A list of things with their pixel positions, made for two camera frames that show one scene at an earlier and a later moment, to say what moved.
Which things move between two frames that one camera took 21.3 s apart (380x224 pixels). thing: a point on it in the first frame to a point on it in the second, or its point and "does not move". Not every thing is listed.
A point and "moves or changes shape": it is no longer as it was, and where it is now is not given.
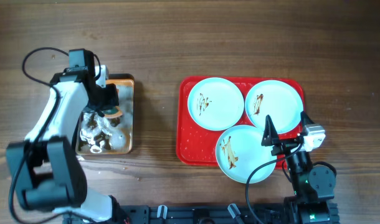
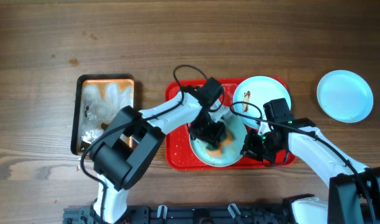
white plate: (280, 99) to (258, 90)
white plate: (240, 150) to (230, 154)
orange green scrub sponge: (113, 113) to (228, 141)
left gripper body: (107, 101) to (209, 134)
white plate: (215, 104) moves or changes shape
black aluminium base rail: (210, 214) does not move
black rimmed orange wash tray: (99, 135) does not move
